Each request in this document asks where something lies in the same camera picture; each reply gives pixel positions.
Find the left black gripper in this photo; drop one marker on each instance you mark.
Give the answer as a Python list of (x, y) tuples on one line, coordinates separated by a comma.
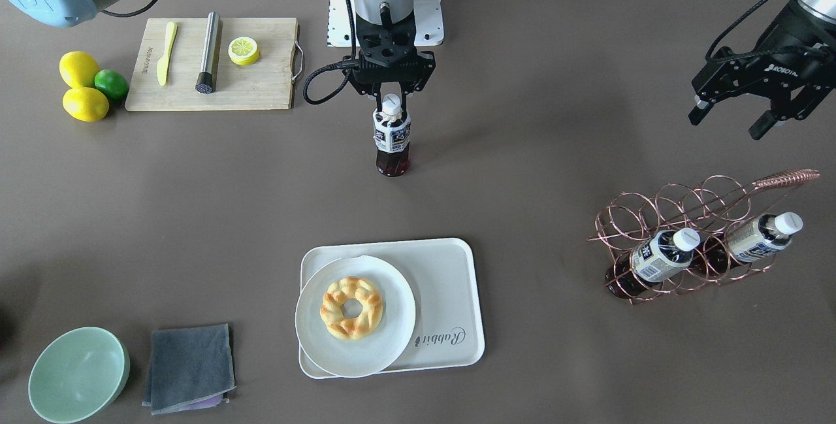
[(792, 27)]

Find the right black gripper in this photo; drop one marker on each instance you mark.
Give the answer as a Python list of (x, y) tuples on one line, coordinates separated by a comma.
[(409, 87)]

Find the tea bottle white cap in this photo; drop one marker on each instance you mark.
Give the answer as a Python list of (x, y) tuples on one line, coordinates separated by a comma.
[(392, 124)]

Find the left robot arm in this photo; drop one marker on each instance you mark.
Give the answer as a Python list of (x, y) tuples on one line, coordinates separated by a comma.
[(792, 65)]

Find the outer tea bottle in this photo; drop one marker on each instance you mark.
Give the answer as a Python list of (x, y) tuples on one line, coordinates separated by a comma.
[(752, 242)]

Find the middle tea bottle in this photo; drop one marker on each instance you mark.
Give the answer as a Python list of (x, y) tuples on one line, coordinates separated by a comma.
[(652, 262)]

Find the cream serving tray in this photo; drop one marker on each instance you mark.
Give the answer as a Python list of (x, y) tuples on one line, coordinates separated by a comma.
[(448, 330)]

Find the bamboo cutting board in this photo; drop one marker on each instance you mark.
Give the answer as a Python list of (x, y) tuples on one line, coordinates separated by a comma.
[(265, 85)]

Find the half lemon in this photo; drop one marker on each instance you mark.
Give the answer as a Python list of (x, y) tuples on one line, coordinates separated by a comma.
[(243, 51)]

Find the steel muddler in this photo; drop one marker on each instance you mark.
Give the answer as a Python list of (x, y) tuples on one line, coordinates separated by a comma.
[(205, 79)]

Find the white plate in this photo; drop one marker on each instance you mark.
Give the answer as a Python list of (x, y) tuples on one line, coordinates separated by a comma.
[(357, 358)]

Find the yellow plastic knife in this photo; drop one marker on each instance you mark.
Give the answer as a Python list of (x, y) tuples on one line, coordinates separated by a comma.
[(162, 65)]

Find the green lime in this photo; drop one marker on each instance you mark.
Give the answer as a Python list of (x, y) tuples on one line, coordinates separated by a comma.
[(112, 84)]

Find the lower yellow lemon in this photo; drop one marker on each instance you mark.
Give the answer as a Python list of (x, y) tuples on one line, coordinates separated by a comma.
[(86, 104)]

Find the yellow lemon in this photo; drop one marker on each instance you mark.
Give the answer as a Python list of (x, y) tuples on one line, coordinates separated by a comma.
[(86, 104), (78, 69)]

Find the upper yellow lemon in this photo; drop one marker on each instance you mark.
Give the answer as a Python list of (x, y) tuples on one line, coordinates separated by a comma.
[(78, 69)]

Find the grey folded cloth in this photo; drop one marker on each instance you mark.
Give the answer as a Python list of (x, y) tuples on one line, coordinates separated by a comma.
[(189, 369)]

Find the green ceramic bowl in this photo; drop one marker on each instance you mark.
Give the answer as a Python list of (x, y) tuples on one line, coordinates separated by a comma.
[(78, 374)]

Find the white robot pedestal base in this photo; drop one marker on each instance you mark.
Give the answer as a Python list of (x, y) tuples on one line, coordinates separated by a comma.
[(428, 20)]

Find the copper wire bottle rack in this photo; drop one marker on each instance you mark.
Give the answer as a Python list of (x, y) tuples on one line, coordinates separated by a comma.
[(717, 206)]

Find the braided ring pastry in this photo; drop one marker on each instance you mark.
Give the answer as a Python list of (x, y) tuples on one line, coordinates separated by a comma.
[(352, 308)]

